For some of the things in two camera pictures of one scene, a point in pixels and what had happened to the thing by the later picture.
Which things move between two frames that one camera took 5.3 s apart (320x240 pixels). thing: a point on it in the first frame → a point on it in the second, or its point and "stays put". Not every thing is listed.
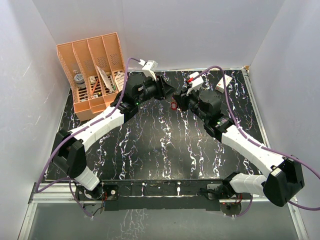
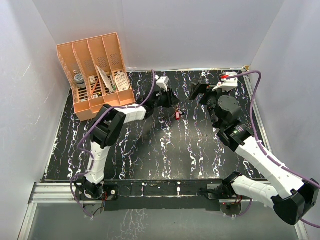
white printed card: (106, 80) stays put
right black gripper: (182, 98) → (202, 89)
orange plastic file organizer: (95, 69) stays put
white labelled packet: (119, 79) stays put
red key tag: (174, 105) → (177, 115)
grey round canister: (79, 79) stays put
